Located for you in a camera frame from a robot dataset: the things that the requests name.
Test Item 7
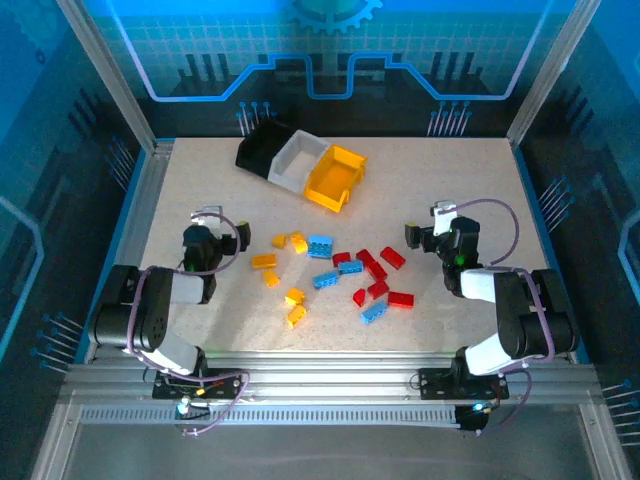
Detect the white plastic bin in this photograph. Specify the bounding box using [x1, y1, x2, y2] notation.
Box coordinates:
[267, 129, 331, 194]

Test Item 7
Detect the black plastic bin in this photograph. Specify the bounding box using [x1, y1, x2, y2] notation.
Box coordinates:
[235, 118, 294, 180]

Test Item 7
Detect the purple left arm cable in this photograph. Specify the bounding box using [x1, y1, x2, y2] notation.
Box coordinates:
[122, 212, 251, 437]

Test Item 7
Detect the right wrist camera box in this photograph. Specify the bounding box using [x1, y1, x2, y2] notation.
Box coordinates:
[431, 200, 457, 237]

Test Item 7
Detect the small controller box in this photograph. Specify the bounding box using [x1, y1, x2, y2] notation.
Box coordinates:
[455, 402, 490, 435]
[174, 397, 211, 436]

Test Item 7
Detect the slotted grey cable duct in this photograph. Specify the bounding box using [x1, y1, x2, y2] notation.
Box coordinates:
[79, 405, 461, 427]

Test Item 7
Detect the yellow plastic bin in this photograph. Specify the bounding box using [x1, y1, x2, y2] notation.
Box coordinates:
[302, 144, 369, 215]

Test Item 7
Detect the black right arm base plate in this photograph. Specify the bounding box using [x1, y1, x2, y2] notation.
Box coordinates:
[418, 367, 510, 401]

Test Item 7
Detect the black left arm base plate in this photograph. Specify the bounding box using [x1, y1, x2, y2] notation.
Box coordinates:
[152, 367, 245, 401]

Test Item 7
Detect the aluminium frame rail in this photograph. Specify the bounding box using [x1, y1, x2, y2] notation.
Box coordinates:
[62, 349, 604, 407]

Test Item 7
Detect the aluminium side rail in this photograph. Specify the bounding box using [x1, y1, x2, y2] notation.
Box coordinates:
[84, 139, 175, 362]

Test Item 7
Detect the aluminium frame post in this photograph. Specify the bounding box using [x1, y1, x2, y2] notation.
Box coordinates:
[505, 0, 604, 146]
[54, 0, 161, 151]

